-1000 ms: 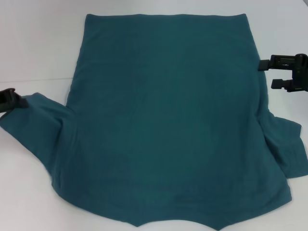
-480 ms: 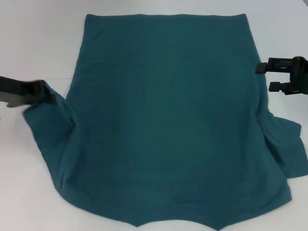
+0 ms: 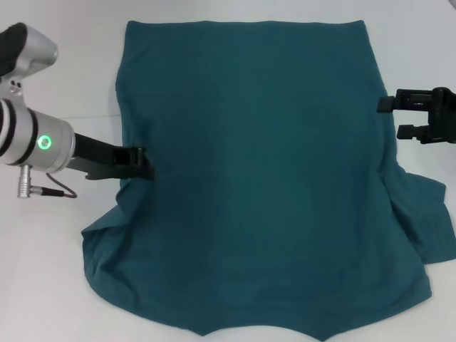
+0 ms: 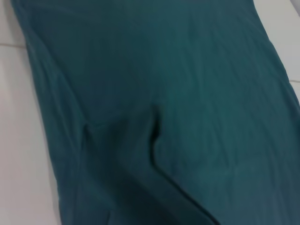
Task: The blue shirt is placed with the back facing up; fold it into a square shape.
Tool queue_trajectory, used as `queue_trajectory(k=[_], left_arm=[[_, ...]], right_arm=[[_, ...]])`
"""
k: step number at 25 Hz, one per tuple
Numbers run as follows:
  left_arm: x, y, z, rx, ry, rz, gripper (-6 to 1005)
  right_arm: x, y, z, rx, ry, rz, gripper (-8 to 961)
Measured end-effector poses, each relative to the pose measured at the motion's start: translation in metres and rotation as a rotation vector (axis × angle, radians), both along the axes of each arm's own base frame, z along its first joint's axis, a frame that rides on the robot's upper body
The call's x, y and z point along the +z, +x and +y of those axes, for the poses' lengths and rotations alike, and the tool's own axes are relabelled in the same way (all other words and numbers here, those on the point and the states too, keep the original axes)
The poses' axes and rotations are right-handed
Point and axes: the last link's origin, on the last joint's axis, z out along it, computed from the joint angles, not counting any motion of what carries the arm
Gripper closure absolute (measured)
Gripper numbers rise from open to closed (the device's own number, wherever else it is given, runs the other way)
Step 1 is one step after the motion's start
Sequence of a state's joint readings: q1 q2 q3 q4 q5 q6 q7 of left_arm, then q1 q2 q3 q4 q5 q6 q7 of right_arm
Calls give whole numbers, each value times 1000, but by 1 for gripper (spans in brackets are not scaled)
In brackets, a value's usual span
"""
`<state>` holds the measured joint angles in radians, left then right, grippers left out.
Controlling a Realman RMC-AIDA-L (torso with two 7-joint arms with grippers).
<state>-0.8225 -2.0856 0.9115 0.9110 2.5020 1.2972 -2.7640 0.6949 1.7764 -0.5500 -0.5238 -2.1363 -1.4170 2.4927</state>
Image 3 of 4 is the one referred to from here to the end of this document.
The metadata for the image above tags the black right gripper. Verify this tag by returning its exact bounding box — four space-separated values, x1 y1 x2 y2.
378 86 456 145

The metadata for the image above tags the left arm cable with plug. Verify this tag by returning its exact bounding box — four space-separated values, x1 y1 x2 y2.
16 165 78 200

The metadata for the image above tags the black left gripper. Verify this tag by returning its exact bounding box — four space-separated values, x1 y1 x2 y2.
66 132 157 181

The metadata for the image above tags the teal blue t-shirt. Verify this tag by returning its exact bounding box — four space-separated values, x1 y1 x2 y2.
81 19 456 338

